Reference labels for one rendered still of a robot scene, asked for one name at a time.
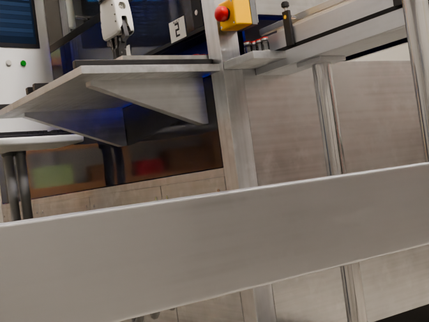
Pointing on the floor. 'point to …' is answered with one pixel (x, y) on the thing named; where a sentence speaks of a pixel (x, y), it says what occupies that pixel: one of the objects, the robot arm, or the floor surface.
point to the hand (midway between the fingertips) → (120, 57)
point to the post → (235, 138)
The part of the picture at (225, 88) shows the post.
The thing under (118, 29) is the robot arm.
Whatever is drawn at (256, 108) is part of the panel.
